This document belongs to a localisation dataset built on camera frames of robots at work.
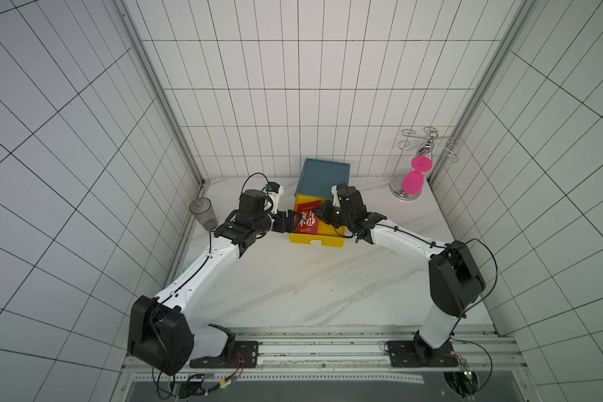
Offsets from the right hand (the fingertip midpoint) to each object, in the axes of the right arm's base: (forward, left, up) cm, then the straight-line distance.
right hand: (314, 202), depth 88 cm
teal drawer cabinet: (+10, -1, +3) cm, 10 cm away
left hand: (-10, +8, +3) cm, 13 cm away
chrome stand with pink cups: (+16, -39, -7) cm, 43 cm away
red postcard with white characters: (-7, +2, -2) cm, 8 cm away
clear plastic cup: (0, +44, -6) cm, 45 cm away
